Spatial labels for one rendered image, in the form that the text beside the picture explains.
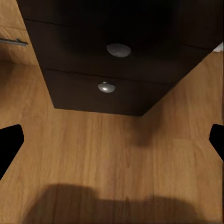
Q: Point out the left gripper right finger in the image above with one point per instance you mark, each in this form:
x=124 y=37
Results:
x=216 y=138

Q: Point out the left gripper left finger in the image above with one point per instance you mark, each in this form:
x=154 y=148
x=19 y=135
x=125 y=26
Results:
x=11 y=139

